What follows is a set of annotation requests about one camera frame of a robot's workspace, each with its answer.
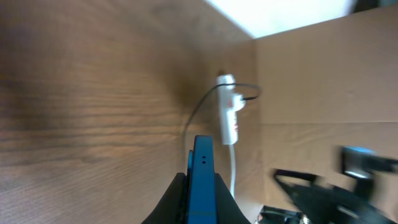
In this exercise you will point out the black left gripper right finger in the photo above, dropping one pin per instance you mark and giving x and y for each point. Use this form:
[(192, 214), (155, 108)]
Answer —
[(227, 210)]

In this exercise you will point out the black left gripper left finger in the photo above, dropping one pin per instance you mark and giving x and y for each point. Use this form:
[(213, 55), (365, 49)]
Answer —
[(172, 206)]

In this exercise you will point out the blue Galaxy smartphone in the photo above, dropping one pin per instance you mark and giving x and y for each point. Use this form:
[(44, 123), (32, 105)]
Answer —
[(202, 196)]

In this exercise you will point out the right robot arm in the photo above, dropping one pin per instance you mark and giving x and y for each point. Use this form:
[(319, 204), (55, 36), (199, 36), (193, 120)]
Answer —
[(317, 204)]

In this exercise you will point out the white charger plug adapter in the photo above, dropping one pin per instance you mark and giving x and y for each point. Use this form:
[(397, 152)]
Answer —
[(238, 102)]

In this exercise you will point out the white power strip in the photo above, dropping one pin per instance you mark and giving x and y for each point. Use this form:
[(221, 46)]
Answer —
[(228, 118)]

